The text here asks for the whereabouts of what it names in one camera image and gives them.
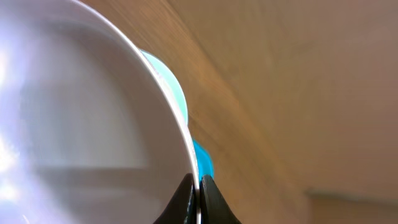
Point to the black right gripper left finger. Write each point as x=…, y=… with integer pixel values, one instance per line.
x=182, y=207

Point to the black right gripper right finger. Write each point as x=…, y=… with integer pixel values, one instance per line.
x=214, y=208

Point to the white plate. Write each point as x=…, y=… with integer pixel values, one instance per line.
x=89, y=131

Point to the light blue plate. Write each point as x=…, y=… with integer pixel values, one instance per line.
x=171, y=82

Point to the teal tray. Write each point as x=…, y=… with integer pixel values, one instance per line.
x=204, y=162

